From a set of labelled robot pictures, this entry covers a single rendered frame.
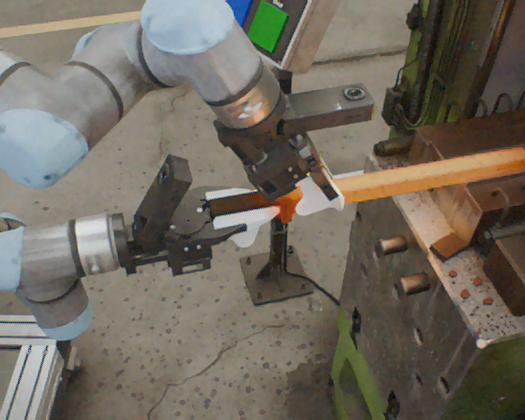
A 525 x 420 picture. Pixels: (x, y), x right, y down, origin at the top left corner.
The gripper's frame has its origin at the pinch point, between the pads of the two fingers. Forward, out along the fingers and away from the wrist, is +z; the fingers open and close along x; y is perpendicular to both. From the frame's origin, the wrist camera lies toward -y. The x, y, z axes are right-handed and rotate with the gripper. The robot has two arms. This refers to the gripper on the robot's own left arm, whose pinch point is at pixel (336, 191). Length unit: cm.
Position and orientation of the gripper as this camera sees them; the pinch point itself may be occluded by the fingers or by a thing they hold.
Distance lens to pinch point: 75.1
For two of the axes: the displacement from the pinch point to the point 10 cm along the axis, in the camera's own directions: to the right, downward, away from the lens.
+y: -8.4, 4.9, 2.1
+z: 4.7, 5.1, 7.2
